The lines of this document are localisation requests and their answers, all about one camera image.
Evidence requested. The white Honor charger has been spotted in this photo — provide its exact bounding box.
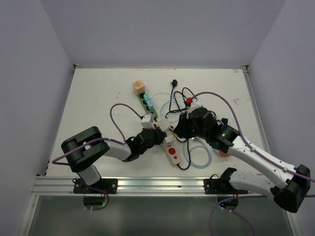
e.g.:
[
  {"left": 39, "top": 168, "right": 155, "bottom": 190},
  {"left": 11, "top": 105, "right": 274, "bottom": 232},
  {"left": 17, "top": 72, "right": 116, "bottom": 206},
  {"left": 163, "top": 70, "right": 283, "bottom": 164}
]
[{"left": 164, "top": 131, "right": 175, "bottom": 143}]

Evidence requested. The beige red power strip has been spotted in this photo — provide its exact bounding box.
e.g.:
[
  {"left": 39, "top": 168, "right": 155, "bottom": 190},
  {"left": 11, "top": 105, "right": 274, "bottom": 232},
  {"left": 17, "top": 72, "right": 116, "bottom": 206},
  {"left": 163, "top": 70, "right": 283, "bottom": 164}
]
[{"left": 154, "top": 124, "right": 184, "bottom": 167}]

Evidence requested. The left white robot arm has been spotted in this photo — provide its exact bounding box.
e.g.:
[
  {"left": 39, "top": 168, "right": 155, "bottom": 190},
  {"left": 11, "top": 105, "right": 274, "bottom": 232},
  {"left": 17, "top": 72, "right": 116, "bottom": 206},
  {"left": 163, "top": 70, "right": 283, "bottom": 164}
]
[{"left": 61, "top": 125, "right": 166, "bottom": 193}]

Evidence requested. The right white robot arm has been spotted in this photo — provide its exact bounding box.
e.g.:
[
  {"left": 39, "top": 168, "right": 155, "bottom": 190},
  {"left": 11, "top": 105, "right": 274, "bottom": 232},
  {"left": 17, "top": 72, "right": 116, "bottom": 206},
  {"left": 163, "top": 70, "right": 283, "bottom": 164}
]
[{"left": 174, "top": 107, "right": 311, "bottom": 213}]

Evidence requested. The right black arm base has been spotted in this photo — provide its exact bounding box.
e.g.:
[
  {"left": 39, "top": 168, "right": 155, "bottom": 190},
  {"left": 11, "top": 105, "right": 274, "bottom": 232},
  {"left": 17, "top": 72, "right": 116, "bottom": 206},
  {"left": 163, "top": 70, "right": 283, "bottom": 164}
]
[{"left": 203, "top": 174, "right": 249, "bottom": 195}]

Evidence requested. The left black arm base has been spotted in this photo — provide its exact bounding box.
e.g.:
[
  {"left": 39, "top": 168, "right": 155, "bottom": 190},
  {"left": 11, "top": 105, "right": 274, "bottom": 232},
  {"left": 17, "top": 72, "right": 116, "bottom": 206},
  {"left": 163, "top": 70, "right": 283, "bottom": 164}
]
[{"left": 72, "top": 178, "right": 118, "bottom": 194}]

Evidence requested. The black square plug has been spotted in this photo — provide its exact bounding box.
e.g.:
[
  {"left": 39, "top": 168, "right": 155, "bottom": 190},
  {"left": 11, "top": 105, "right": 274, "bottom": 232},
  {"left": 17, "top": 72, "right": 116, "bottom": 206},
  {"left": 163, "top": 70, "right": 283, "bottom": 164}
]
[{"left": 220, "top": 118, "right": 228, "bottom": 125}]

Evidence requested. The blue round socket base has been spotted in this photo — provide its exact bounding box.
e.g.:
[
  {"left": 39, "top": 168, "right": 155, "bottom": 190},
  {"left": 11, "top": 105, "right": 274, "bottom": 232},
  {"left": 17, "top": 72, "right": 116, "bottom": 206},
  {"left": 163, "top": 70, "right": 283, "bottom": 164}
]
[{"left": 213, "top": 149, "right": 220, "bottom": 156}]

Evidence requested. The lower teal plug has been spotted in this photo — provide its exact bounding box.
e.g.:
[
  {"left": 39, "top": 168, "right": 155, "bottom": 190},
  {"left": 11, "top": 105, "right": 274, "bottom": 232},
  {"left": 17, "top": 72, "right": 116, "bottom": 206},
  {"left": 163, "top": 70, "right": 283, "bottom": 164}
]
[{"left": 146, "top": 101, "right": 154, "bottom": 111}]

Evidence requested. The red cube socket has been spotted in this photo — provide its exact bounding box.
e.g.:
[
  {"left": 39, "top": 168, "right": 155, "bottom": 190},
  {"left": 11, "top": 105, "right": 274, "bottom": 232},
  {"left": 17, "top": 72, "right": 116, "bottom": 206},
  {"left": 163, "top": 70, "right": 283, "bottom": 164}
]
[{"left": 219, "top": 150, "right": 230, "bottom": 157}]

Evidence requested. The black three-pin plug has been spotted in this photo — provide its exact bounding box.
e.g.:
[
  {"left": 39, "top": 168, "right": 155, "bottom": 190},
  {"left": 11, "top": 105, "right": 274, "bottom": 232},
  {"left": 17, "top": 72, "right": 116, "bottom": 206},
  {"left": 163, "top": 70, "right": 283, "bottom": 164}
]
[{"left": 170, "top": 80, "right": 178, "bottom": 87}]

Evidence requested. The green power strip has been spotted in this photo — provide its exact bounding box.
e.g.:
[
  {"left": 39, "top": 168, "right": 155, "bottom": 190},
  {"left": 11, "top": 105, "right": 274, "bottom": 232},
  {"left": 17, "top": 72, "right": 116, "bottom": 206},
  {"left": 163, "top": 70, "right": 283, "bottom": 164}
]
[{"left": 137, "top": 93, "right": 158, "bottom": 119}]

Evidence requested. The orange cube adapter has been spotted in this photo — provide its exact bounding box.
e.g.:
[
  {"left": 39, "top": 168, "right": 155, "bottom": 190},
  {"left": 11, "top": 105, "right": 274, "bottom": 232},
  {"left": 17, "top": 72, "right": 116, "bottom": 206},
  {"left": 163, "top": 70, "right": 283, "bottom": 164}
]
[{"left": 132, "top": 80, "right": 145, "bottom": 95}]

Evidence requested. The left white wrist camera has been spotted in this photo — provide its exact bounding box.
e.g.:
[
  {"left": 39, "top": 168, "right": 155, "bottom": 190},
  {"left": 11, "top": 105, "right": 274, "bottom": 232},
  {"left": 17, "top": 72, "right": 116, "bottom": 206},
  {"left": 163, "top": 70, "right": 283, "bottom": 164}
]
[{"left": 140, "top": 113, "right": 155, "bottom": 129}]

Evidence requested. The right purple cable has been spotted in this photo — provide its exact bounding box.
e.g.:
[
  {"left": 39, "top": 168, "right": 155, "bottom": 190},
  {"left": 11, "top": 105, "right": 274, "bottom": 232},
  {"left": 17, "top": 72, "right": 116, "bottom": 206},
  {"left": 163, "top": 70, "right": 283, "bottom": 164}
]
[{"left": 193, "top": 91, "right": 315, "bottom": 236}]

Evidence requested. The black power cable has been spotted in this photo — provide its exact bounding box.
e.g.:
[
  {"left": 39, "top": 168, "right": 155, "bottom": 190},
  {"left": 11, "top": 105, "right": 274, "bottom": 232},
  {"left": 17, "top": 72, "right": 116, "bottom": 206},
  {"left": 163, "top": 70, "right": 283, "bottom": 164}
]
[{"left": 166, "top": 87, "right": 228, "bottom": 171}]

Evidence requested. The aluminium front rail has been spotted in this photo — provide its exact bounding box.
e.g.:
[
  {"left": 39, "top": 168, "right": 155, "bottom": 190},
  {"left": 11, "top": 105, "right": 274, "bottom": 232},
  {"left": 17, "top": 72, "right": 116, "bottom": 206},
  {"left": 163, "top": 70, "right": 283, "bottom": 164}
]
[{"left": 31, "top": 176, "right": 292, "bottom": 197}]

